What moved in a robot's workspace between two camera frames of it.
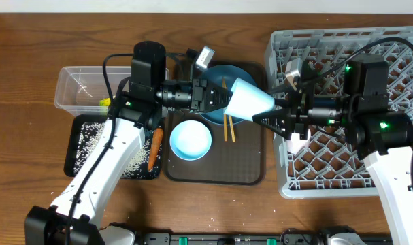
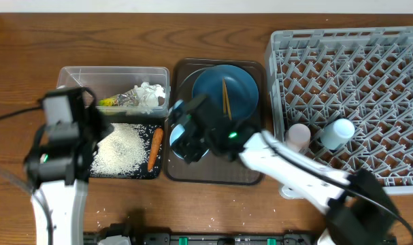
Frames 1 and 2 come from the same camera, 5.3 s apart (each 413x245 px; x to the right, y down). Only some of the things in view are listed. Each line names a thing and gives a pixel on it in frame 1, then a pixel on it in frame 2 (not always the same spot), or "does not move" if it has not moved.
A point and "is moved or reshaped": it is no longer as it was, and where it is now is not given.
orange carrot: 155,146 does not move
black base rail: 292,236 does not move
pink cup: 296,144 does not move
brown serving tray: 237,154 does not move
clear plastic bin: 80,90 does not move
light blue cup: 248,101 is moved or reshaped
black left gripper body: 178,94 -> 92,127
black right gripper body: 327,111 -> 196,147
